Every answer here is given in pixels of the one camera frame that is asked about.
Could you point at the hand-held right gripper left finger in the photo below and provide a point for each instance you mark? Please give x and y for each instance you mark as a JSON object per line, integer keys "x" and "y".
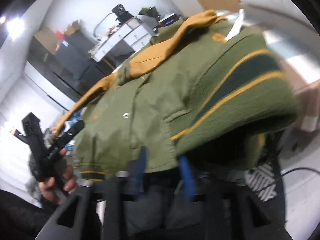
{"x": 140, "y": 163}

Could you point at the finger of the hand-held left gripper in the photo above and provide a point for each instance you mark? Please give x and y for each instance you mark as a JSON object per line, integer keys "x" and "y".
{"x": 72, "y": 131}

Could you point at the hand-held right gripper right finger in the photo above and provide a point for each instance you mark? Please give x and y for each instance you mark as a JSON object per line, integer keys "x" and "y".
{"x": 187, "y": 180}

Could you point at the green and mustard jacket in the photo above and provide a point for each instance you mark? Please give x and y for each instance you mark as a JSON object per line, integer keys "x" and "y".
{"x": 180, "y": 92}

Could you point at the person's left forearm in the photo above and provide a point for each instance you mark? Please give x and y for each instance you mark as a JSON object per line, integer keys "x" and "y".
{"x": 21, "y": 215}

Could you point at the person's left hand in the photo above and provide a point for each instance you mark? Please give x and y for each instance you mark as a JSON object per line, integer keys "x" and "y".
{"x": 63, "y": 180}

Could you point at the person's grey pants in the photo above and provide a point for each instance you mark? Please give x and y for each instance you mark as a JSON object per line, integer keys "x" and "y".
{"x": 155, "y": 215}

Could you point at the black wardrobe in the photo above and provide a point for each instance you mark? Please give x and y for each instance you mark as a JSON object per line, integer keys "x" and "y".
{"x": 67, "y": 60}

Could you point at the black and white patterned cloth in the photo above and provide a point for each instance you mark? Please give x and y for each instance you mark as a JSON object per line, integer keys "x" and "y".
{"x": 262, "y": 182}

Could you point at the white desk with drawers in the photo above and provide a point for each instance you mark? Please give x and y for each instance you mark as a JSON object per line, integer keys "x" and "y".
{"x": 120, "y": 41}

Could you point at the cardboard box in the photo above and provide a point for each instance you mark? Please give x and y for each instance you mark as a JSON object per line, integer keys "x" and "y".
{"x": 73, "y": 27}

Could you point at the metal framed mirror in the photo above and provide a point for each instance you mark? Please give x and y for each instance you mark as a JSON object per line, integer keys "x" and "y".
{"x": 100, "y": 23}

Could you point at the black hat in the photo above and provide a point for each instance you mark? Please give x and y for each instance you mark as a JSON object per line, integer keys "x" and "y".
{"x": 121, "y": 13}

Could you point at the green wrapped bouquet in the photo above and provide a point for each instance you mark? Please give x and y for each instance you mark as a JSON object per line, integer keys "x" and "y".
{"x": 149, "y": 13}

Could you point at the white cabinet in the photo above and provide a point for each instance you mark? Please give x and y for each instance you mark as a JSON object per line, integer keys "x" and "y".
{"x": 186, "y": 1}

